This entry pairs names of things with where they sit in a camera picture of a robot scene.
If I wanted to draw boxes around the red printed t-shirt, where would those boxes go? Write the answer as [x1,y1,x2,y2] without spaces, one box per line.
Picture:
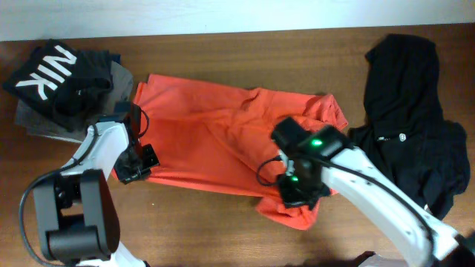
[134,74,348,230]

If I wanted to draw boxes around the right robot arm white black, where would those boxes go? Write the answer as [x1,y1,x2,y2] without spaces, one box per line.
[271,117,474,267]

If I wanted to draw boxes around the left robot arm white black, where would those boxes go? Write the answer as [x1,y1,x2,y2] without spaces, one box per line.
[28,101,160,266]

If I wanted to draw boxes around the dark folded garment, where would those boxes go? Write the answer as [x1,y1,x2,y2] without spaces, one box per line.
[52,50,121,131]

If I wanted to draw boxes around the grey folded garment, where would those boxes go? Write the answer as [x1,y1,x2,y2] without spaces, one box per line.
[14,62,134,143]

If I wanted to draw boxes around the black crumpled garment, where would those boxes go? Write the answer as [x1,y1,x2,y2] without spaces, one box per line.
[349,34,471,220]

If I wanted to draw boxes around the black shirt white letters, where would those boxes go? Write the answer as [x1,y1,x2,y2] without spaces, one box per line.
[2,39,81,118]

